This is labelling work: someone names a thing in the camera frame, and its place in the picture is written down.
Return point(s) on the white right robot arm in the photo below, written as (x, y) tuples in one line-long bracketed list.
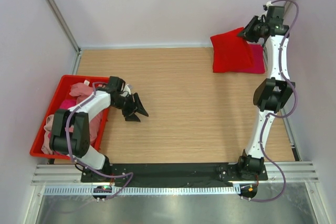
[(273, 93)]

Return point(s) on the red plastic bin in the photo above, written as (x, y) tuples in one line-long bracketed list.
[(61, 93)]

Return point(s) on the beige t shirt in bin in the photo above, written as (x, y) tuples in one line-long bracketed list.
[(47, 134)]

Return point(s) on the left aluminium frame post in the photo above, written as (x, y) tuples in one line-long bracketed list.
[(60, 19)]

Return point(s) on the light pink t shirt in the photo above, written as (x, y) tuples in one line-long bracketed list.
[(81, 91)]

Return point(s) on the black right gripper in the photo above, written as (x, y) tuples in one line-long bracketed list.
[(247, 34)]

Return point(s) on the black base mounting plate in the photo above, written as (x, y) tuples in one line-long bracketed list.
[(185, 175)]

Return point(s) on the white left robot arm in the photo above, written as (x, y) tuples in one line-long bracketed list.
[(70, 134)]

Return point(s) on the white slotted cable duct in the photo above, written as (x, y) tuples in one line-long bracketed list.
[(102, 190)]

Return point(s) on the red t shirt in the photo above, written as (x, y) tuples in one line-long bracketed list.
[(231, 52)]

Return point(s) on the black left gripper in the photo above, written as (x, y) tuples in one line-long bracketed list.
[(129, 114)]

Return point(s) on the folded magenta t shirt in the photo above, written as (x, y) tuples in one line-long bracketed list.
[(258, 61)]

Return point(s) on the magenta t shirt in bin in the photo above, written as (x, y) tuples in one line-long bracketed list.
[(68, 104)]

